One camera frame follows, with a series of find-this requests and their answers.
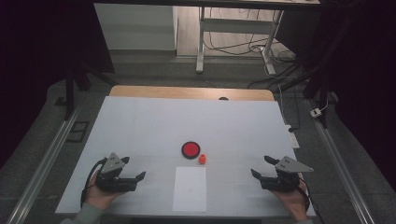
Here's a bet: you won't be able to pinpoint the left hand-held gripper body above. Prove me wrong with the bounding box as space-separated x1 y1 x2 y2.
94 152 138 193

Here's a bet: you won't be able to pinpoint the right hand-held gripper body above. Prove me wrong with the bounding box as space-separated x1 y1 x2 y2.
261 156 315 193

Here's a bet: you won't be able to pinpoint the red ink pad black case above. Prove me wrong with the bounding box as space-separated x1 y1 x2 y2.
181 141 201 161

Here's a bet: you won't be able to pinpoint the person's left hand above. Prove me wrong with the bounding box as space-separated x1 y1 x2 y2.
84 183 125 211

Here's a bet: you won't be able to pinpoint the person's right hand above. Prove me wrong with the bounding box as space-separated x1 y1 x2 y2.
270 180 309 222

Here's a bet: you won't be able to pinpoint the white power strip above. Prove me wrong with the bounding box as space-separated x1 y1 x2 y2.
284 124 301 149

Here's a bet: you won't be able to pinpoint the white table cover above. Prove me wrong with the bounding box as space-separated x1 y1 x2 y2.
55 95 317 217

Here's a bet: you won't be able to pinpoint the white paper sheet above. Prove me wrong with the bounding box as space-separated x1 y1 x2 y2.
172 166 208 213

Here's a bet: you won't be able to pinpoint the wooden table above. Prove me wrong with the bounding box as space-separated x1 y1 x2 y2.
108 85 276 102

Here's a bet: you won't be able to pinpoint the black stand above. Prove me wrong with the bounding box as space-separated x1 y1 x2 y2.
63 60 120 121

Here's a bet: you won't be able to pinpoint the white cabinet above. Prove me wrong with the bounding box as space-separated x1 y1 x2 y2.
93 3 178 51

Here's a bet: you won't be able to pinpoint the dark curtain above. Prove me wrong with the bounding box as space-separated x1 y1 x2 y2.
0 0 115 171
276 0 396 191

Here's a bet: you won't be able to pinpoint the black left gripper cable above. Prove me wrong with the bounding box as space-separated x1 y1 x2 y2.
79 157 108 209

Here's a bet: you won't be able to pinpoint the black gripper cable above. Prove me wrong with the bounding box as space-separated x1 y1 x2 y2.
297 176 312 213
79 157 108 209

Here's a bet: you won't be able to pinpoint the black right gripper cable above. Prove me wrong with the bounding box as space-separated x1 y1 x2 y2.
297 176 312 213

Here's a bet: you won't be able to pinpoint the black floor frame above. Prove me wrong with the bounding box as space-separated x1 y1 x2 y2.
65 120 91 144

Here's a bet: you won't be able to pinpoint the metal floor rail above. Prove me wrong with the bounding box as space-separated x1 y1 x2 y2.
6 104 82 224
305 99 376 224

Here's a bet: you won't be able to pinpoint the black floor cables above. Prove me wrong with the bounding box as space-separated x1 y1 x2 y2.
204 7 297 64

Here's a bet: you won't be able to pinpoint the white desk frame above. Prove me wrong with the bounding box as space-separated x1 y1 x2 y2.
195 6 285 76

